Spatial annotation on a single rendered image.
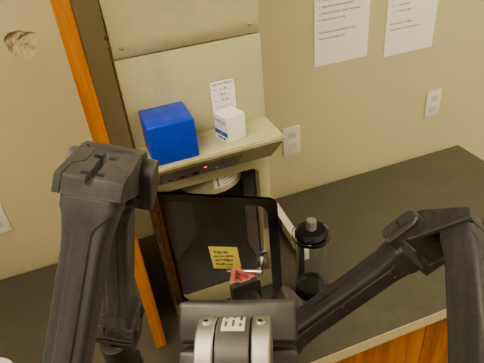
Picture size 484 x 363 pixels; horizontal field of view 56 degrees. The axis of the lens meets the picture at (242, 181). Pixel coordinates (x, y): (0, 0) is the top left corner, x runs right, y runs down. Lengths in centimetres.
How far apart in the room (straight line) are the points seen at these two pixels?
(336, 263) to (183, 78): 81
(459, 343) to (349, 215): 109
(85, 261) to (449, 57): 171
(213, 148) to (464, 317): 59
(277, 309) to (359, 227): 131
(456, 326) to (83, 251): 48
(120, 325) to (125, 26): 56
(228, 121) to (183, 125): 11
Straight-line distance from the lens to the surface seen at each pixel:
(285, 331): 37
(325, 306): 87
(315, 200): 178
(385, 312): 141
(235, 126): 101
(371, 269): 84
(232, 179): 122
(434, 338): 160
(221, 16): 102
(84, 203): 52
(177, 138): 96
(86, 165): 54
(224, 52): 104
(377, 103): 187
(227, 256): 118
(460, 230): 77
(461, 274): 73
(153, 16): 98
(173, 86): 103
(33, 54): 143
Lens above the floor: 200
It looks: 34 degrees down
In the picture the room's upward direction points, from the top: 6 degrees counter-clockwise
